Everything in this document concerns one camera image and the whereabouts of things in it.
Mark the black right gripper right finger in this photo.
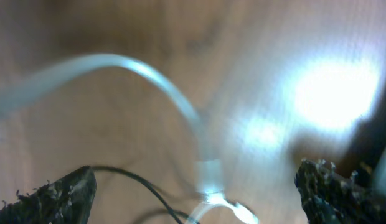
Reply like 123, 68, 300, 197
294, 159, 386, 224

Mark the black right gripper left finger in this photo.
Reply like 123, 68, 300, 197
0, 166, 97, 224

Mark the black USB cable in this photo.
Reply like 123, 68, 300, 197
90, 165, 253, 224

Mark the white USB cable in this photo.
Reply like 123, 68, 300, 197
0, 53, 260, 224

